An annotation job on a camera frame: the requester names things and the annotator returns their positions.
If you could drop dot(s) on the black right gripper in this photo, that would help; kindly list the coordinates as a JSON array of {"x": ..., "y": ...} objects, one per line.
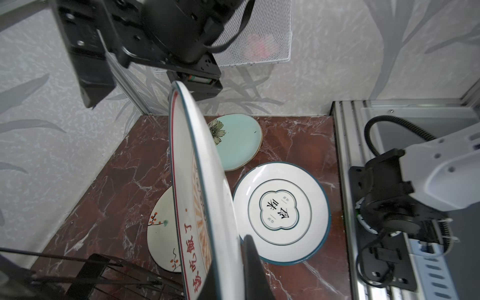
[{"x": 179, "y": 36}]

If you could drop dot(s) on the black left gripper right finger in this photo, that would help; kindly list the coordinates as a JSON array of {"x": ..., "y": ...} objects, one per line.
[{"x": 256, "y": 284}]

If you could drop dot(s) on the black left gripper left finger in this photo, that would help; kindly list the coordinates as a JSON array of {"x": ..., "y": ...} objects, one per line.
[{"x": 210, "y": 289}]

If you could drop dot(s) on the white plate orange sunburst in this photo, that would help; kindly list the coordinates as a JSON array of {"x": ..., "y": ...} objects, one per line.
[{"x": 205, "y": 217}]

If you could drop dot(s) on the mint green flower plate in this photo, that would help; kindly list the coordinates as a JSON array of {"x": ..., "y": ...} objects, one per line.
[{"x": 238, "y": 138}]

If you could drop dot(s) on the cream plate with floral sprigs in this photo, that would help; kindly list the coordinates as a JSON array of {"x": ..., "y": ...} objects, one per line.
[{"x": 162, "y": 238}]

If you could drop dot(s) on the white plate green clover emblem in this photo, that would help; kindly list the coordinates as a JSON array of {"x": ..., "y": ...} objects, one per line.
[{"x": 285, "y": 210}]

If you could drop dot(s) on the white wire mesh basket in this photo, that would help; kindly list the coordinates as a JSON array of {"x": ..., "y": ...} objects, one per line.
[{"x": 266, "y": 39}]

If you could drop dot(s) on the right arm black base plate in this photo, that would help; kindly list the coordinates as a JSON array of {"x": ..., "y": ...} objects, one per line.
[{"x": 381, "y": 263}]

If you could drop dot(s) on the black wire dish rack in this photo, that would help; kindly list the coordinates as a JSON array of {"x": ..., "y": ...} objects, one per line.
[{"x": 100, "y": 277}]

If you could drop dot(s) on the aluminium frame rail base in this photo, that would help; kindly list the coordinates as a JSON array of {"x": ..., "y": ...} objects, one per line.
[{"x": 422, "y": 177}]

